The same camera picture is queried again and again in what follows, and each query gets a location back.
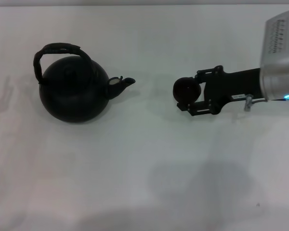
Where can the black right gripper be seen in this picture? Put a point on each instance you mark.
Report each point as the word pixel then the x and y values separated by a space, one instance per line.
pixel 231 84

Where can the small dark teacup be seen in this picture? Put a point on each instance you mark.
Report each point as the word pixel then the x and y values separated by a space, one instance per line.
pixel 186 89

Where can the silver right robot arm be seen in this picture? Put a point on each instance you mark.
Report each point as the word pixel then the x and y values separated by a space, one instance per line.
pixel 274 86

